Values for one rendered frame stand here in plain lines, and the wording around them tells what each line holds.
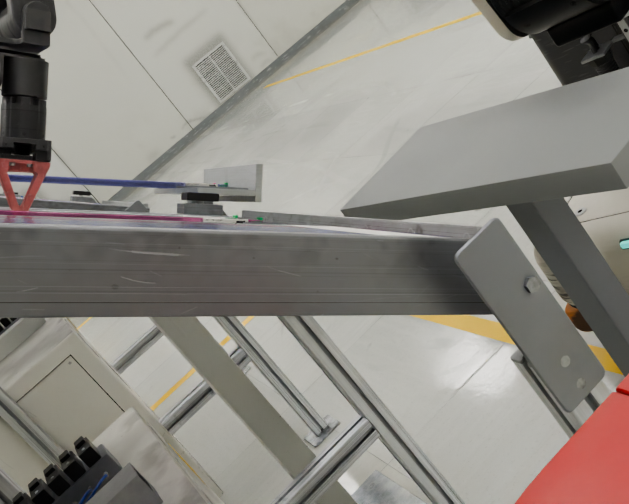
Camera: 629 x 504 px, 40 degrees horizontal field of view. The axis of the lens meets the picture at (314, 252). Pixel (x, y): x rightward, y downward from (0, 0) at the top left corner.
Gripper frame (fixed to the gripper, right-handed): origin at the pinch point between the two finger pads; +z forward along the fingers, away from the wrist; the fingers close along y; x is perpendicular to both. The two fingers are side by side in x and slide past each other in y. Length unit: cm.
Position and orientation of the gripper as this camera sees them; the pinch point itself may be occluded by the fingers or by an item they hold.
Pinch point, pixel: (19, 210)
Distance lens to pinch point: 120.5
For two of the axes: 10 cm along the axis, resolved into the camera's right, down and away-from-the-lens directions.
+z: -0.6, 10.0, 0.4
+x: 9.3, 0.4, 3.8
